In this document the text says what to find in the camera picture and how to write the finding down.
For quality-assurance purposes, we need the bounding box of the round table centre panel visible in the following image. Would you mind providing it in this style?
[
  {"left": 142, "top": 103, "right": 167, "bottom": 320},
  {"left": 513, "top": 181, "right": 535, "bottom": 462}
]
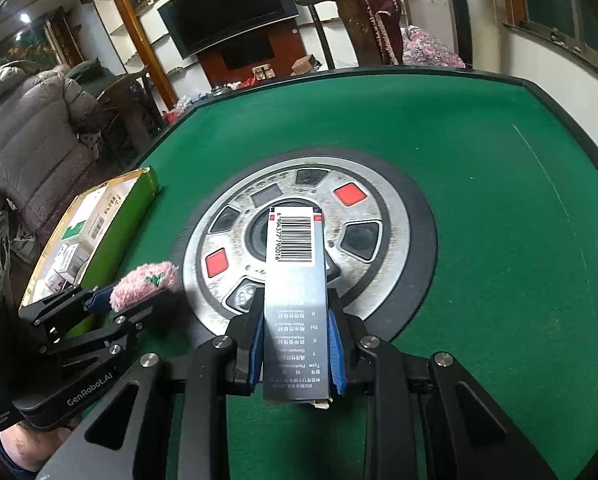
[{"left": 181, "top": 147, "right": 437, "bottom": 341}]

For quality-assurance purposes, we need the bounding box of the black pen with pink cap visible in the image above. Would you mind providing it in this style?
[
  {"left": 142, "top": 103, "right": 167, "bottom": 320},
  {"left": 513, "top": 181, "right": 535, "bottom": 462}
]
[{"left": 262, "top": 205, "right": 330, "bottom": 408}]

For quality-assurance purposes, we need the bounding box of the black television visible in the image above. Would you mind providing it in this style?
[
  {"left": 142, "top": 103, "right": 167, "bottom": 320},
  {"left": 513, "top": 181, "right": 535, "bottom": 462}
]
[{"left": 158, "top": 0, "right": 300, "bottom": 60}]

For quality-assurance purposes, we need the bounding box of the large white gold-rimmed box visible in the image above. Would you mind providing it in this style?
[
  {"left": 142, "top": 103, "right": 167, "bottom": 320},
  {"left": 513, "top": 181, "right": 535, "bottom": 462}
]
[{"left": 19, "top": 166, "right": 160, "bottom": 311}]

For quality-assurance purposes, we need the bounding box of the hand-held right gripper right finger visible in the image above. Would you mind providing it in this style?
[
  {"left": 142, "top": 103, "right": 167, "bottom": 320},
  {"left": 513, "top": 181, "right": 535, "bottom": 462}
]
[{"left": 326, "top": 290, "right": 560, "bottom": 480}]

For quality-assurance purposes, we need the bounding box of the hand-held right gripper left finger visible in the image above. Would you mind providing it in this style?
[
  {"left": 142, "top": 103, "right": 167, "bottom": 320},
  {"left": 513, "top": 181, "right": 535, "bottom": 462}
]
[{"left": 36, "top": 302, "right": 267, "bottom": 480}]

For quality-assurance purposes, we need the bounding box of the window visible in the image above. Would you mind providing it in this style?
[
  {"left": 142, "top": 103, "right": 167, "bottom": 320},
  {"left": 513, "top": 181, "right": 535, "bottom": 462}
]
[{"left": 499, "top": 0, "right": 598, "bottom": 63}]

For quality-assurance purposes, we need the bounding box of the floral cloth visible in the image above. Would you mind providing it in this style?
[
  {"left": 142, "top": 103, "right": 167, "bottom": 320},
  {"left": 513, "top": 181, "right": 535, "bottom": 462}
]
[{"left": 401, "top": 26, "right": 466, "bottom": 69}]

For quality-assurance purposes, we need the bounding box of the dark wooden chair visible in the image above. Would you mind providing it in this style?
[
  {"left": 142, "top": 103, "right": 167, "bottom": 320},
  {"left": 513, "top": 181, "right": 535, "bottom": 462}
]
[{"left": 96, "top": 67, "right": 166, "bottom": 167}]

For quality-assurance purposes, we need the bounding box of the maroon fringed cloth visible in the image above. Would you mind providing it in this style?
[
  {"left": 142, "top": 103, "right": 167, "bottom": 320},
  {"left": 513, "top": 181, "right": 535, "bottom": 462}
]
[{"left": 354, "top": 0, "right": 406, "bottom": 66}]

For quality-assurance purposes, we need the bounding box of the green and white medicine box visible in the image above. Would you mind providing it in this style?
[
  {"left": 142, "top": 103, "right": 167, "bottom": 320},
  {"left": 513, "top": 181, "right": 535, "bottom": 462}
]
[{"left": 61, "top": 187, "right": 130, "bottom": 256}]

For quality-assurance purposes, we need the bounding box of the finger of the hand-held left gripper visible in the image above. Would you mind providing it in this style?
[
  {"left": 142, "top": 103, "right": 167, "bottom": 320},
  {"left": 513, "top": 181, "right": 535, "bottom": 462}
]
[
  {"left": 41, "top": 305, "right": 160, "bottom": 361},
  {"left": 19, "top": 284, "right": 118, "bottom": 334}
]

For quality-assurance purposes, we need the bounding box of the tower air conditioner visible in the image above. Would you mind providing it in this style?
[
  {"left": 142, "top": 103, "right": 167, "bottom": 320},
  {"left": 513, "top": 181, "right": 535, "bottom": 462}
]
[{"left": 441, "top": 0, "right": 476, "bottom": 68}]

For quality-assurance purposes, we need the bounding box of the pink fluffy pompom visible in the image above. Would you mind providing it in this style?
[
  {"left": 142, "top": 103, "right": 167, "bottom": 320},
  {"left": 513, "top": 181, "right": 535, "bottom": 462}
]
[{"left": 110, "top": 261, "right": 184, "bottom": 313}]

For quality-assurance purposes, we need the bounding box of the small cardboard box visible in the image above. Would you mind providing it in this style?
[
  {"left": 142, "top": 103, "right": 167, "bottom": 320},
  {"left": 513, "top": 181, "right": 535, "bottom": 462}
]
[{"left": 291, "top": 55, "right": 322, "bottom": 74}]

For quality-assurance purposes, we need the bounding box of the person's left hand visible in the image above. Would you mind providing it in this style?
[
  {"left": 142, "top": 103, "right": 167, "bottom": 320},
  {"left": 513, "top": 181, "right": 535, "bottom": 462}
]
[{"left": 0, "top": 421, "right": 74, "bottom": 472}]

